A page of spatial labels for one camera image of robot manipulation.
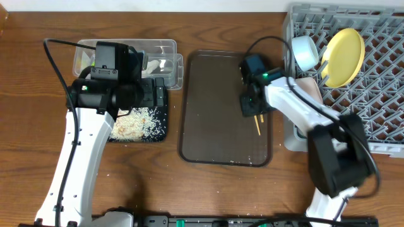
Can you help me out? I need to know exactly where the white tissue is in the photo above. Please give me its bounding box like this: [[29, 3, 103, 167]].
[[142, 60, 160, 75]]

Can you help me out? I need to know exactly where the white pink bowl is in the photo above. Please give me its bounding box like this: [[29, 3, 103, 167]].
[[295, 78, 323, 104]]

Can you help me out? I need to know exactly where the light blue bowl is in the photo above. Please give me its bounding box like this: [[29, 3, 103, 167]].
[[292, 36, 319, 72]]

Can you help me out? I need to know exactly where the yellow plate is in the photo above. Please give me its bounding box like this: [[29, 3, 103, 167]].
[[321, 28, 365, 88]]

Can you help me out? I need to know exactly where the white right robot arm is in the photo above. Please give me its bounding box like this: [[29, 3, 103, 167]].
[[241, 68, 377, 226]]

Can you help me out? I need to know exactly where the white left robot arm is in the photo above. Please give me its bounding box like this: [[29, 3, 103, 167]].
[[34, 78, 167, 226]]

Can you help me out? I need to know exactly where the black food waste tray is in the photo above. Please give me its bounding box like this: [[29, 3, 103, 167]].
[[107, 88, 169, 143]]

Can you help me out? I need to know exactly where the clear plastic waste bin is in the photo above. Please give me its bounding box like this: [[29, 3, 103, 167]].
[[73, 38, 184, 90]]

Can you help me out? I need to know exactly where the grey dishwasher rack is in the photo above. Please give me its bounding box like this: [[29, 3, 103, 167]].
[[283, 3, 403, 158]]

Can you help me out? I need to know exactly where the pile of rice and peanuts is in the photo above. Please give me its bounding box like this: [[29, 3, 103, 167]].
[[109, 107, 167, 141]]

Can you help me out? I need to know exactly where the dark brown serving tray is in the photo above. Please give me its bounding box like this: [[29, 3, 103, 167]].
[[178, 50, 272, 167]]

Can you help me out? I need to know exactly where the black rail at table edge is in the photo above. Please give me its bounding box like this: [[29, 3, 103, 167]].
[[138, 215, 379, 227]]

